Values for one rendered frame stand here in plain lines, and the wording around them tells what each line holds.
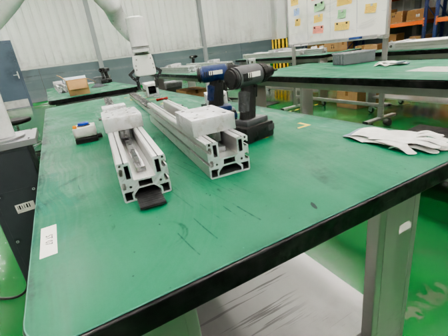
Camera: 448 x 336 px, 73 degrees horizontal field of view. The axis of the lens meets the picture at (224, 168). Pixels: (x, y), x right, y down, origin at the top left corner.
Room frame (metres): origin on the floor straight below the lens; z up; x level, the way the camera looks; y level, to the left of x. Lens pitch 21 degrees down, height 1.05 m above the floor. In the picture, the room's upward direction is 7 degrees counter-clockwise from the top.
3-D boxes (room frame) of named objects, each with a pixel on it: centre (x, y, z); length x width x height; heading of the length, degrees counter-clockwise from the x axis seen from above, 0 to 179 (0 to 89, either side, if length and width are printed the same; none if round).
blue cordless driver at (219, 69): (1.19, -0.05, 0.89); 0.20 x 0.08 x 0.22; 91
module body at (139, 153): (0.96, 0.30, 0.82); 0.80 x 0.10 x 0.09; 20
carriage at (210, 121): (0.79, 0.04, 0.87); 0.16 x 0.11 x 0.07; 20
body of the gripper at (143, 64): (1.58, 0.32, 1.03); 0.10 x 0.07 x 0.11; 111
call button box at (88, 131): (1.18, 0.51, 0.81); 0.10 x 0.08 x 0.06; 110
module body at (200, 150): (1.02, 0.12, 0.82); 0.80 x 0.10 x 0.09; 20
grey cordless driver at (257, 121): (0.93, -0.13, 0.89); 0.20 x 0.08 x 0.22; 128
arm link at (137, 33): (1.59, 0.32, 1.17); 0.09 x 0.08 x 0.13; 27
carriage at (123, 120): (0.96, 0.30, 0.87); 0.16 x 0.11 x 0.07; 20
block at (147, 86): (2.36, 0.48, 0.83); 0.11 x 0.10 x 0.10; 109
